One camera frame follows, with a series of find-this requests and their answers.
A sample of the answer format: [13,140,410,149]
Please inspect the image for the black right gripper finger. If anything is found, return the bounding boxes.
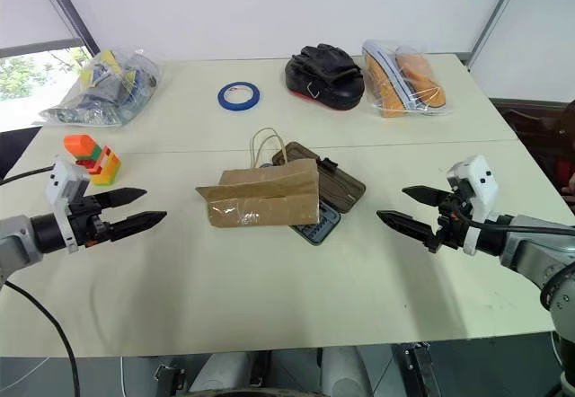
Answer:
[402,185,447,207]
[376,210,438,248]

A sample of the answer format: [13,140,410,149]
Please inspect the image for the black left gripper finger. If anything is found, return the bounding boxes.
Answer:
[109,210,169,243]
[92,187,148,210]

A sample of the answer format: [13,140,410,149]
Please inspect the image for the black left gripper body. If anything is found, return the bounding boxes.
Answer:
[66,193,114,249]

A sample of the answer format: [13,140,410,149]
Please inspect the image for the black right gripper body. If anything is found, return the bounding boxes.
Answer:
[428,191,476,255]

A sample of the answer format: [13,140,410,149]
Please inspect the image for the olive green plastic case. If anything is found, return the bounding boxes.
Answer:
[270,141,367,248]

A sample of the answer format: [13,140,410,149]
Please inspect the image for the colourful toy block stack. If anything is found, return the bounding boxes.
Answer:
[62,134,123,188]

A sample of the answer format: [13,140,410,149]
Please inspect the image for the plastic bag of blue-yellow items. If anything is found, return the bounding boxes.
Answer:
[39,46,164,129]

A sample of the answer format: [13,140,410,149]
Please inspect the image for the plastic bag of orange insoles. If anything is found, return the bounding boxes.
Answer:
[360,39,456,119]

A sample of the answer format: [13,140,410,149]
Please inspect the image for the dark brown chair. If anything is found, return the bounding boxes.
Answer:
[491,97,575,191]

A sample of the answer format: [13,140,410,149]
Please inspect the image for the seated person in red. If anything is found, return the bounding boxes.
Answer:
[554,99,575,212]

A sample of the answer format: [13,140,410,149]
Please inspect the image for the blue tape roll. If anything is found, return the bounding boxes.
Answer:
[217,81,262,112]

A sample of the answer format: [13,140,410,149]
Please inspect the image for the black boxing focus pad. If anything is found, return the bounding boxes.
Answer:
[283,43,365,112]

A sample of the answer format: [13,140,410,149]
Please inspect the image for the grey rounded robot body shapes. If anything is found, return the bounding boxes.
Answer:
[187,346,375,397]

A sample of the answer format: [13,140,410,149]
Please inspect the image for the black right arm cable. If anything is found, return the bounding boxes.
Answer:
[452,201,575,233]

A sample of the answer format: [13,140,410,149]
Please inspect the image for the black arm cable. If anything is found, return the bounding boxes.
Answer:
[0,165,82,397]
[452,201,575,233]

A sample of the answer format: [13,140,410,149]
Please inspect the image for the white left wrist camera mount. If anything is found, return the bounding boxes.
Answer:
[44,158,92,255]

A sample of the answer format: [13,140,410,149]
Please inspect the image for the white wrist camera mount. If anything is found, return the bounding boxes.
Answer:
[44,158,92,255]
[445,154,498,255]

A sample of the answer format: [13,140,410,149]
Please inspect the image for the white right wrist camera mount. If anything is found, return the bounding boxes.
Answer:
[445,154,498,255]

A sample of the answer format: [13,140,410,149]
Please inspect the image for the brown paper bag with handles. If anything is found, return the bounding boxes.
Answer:
[194,127,322,229]

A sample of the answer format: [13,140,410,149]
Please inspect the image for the black metal table bracket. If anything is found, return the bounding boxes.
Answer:
[401,341,445,397]
[151,359,186,394]

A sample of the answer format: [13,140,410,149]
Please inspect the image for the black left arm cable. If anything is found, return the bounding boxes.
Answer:
[0,165,82,397]

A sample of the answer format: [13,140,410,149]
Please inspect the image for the thin white floor cable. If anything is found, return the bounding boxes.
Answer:
[0,355,127,397]

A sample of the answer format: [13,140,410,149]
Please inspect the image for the black window frame post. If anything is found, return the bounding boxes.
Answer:
[28,0,101,57]

